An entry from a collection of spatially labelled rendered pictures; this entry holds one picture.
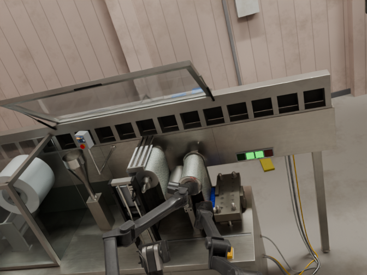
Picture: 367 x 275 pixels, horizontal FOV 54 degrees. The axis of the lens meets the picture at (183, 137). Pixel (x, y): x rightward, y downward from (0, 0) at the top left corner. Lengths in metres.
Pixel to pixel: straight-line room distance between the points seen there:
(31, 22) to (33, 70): 0.63
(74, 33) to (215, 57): 1.83
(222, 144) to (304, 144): 0.52
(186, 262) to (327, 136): 1.16
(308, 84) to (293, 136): 0.35
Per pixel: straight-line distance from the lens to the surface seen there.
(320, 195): 2.89
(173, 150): 2.43
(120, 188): 2.15
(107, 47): 4.86
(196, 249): 2.28
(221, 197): 2.37
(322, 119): 2.33
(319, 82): 2.21
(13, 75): 5.32
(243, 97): 2.20
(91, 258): 2.55
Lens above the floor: 2.55
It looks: 29 degrees down
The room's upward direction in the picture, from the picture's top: 17 degrees counter-clockwise
